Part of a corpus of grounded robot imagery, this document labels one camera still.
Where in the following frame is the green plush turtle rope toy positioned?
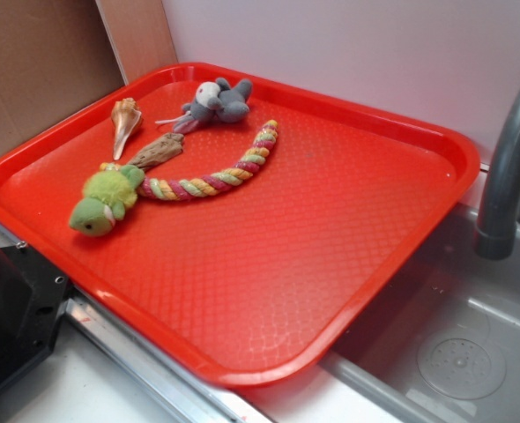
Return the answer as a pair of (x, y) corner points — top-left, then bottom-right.
(69, 120), (279, 237)

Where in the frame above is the red plastic tray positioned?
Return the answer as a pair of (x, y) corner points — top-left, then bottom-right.
(0, 63), (479, 388)

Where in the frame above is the grey sink faucet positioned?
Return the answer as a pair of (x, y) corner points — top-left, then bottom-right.
(473, 91), (520, 260)

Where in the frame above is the tan spiral seashell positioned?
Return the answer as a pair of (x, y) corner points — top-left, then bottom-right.
(111, 98), (143, 160)

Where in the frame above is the brown cardboard panel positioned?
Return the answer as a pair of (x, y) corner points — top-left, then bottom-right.
(0, 1), (177, 157)

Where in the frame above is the silver metal rail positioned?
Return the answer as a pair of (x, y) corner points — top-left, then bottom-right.
(0, 206), (279, 423)

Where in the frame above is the grey plush mouse toy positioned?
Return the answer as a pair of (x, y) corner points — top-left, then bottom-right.
(155, 78), (253, 135)

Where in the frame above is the grey plastic sink basin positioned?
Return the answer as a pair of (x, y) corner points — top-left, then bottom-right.
(322, 205), (520, 422)

